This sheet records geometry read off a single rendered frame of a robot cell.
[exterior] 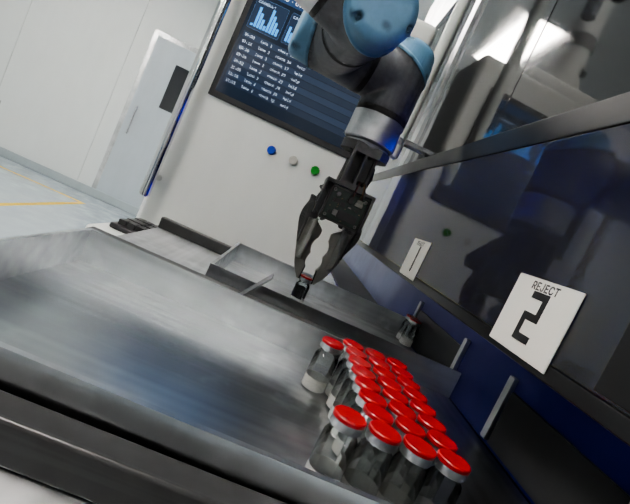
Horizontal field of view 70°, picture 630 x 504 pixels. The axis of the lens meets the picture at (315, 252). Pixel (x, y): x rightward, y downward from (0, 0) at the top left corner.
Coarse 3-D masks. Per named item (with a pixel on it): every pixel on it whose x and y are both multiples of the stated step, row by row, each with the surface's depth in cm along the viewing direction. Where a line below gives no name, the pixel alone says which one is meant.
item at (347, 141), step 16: (352, 144) 61; (352, 160) 59; (368, 160) 63; (384, 160) 62; (352, 176) 62; (368, 176) 61; (320, 192) 65; (336, 192) 60; (352, 192) 60; (320, 208) 65; (336, 208) 60; (352, 208) 60; (368, 208) 62; (352, 224) 60
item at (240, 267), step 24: (216, 264) 56; (240, 264) 78; (264, 264) 79; (288, 264) 80; (240, 288) 54; (264, 288) 54; (288, 288) 77; (312, 288) 80; (336, 288) 80; (312, 312) 55; (336, 312) 75; (360, 312) 81; (384, 312) 81; (360, 336) 55; (384, 336) 74; (408, 360) 56; (432, 360) 56; (432, 384) 56
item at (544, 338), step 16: (528, 288) 36; (544, 288) 34; (560, 288) 32; (512, 304) 37; (528, 304) 35; (560, 304) 31; (576, 304) 30; (512, 320) 36; (544, 320) 32; (560, 320) 30; (496, 336) 37; (528, 336) 33; (544, 336) 31; (560, 336) 30; (528, 352) 32; (544, 352) 31; (544, 368) 30
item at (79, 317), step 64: (0, 256) 32; (64, 256) 41; (128, 256) 45; (0, 320) 28; (64, 320) 31; (128, 320) 36; (192, 320) 42; (256, 320) 46; (0, 384) 20; (64, 384) 20; (128, 384) 27; (192, 384) 31; (256, 384) 35; (192, 448) 20; (256, 448) 21
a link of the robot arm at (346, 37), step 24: (312, 0) 45; (336, 0) 44; (360, 0) 42; (384, 0) 42; (408, 0) 43; (336, 24) 46; (360, 24) 43; (384, 24) 43; (408, 24) 44; (336, 48) 50; (360, 48) 46; (384, 48) 45
